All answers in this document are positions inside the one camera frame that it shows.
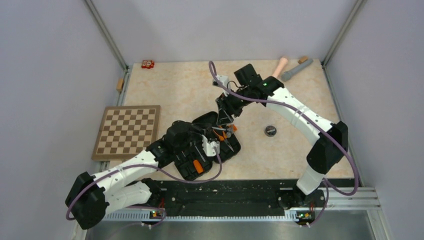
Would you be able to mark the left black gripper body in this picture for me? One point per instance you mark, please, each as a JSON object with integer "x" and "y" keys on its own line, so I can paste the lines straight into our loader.
{"x": 194, "y": 138}

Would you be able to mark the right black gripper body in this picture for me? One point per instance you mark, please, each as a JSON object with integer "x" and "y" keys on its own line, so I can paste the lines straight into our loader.
{"x": 236, "y": 104}

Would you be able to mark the orange handled pliers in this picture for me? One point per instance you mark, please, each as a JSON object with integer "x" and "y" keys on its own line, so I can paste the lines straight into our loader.
{"x": 222, "y": 137}

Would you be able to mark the black plastic tool case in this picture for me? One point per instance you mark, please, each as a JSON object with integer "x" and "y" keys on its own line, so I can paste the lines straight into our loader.
{"x": 200, "y": 143}

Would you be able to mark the long orange handled screwdriver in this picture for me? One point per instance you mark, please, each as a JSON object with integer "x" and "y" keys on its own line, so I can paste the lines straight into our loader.
{"x": 198, "y": 166}

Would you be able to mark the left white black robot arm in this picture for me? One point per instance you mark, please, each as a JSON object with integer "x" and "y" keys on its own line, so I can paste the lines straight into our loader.
{"x": 126, "y": 175}

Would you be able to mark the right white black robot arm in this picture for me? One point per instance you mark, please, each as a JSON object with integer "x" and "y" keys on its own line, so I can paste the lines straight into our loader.
{"x": 329, "y": 140}

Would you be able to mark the grey toy microphone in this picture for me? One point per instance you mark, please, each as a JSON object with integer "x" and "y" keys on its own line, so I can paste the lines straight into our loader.
{"x": 287, "y": 75}

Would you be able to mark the pink toy microphone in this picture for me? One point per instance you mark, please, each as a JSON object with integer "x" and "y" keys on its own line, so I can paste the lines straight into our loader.
{"x": 283, "y": 61}

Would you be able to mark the wooden chessboard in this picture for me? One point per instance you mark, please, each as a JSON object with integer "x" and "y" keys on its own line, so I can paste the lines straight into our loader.
{"x": 125, "y": 131}

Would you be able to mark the back wooden block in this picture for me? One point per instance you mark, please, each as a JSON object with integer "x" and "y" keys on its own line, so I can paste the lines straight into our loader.
{"x": 303, "y": 59}

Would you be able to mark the wooden block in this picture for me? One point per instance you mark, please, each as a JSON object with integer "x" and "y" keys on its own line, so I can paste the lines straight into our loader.
{"x": 303, "y": 59}
{"x": 120, "y": 85}

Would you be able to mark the red toy car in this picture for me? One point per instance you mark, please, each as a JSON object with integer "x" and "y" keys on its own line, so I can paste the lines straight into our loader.
{"x": 147, "y": 64}

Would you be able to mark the left wooden block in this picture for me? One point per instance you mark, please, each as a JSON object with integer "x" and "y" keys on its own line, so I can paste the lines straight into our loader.
{"x": 120, "y": 85}

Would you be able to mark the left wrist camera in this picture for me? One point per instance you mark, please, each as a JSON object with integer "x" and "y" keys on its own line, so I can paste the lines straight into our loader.
{"x": 210, "y": 147}

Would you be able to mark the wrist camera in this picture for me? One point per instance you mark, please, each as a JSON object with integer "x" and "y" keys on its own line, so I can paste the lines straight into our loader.
{"x": 210, "y": 147}
{"x": 220, "y": 80}

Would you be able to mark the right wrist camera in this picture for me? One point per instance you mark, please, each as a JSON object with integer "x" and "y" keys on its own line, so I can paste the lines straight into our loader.
{"x": 220, "y": 80}

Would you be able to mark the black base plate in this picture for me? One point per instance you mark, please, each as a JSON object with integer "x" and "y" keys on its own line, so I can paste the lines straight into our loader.
{"x": 231, "y": 198}

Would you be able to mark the aluminium frame rail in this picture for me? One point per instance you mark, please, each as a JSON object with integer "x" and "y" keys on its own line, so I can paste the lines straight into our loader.
{"x": 365, "y": 199}

